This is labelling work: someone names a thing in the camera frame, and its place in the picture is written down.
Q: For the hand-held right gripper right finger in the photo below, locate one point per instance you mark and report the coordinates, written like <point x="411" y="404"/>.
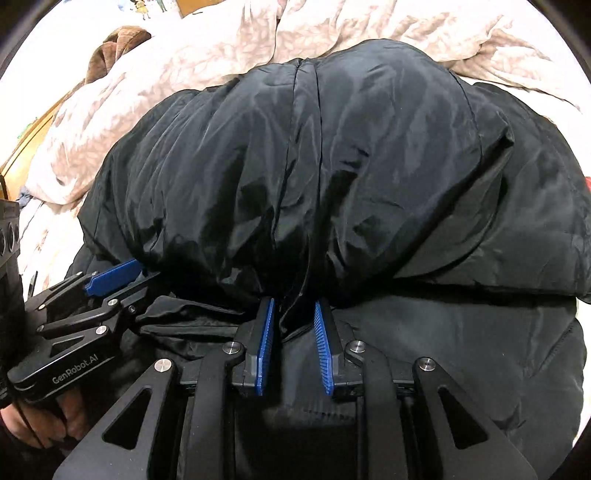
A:
<point x="323" y="350"/>

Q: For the wall poster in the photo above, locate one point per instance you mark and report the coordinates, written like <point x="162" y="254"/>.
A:
<point x="147" y="7"/>

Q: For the beige patterned duvet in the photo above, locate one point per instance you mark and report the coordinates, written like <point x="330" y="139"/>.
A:
<point x="207" y="41"/>

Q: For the brown plush blanket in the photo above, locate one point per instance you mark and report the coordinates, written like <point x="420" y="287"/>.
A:
<point x="120" y="46"/>

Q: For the black puffer jacket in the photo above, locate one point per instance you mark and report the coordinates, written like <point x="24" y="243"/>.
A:
<point x="369" y="184"/>

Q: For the person's left hand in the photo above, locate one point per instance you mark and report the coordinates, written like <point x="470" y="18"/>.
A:
<point x="69" y="417"/>

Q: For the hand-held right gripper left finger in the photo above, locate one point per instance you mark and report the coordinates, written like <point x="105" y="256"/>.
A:
<point x="265" y="346"/>

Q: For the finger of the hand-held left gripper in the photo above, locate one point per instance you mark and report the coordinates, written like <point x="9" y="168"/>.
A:
<point x="92" y="316"/>
<point x="111" y="281"/>

